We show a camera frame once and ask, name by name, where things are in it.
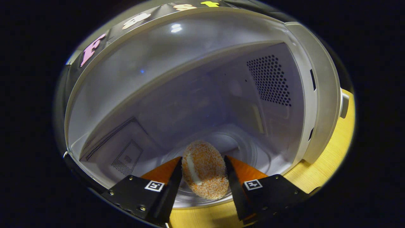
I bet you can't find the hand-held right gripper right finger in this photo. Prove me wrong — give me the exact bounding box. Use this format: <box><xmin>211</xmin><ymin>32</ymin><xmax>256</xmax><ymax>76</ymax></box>
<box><xmin>224</xmin><ymin>155</ymin><xmax>310</xmax><ymax>225</ymax></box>

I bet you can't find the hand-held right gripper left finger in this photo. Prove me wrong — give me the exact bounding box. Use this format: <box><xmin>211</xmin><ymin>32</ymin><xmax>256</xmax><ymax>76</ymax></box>
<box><xmin>101</xmin><ymin>156</ymin><xmax>183</xmax><ymax>226</ymax></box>

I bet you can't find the orange sugared bread roll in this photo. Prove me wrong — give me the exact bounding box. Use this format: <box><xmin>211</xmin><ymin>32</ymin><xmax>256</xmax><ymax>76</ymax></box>
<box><xmin>181</xmin><ymin>140</ymin><xmax>230</xmax><ymax>200</ymax></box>

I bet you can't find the white microwave oven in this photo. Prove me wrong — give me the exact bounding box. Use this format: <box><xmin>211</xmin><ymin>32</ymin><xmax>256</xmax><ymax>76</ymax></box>
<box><xmin>63</xmin><ymin>6</ymin><xmax>350</xmax><ymax>210</ymax></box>

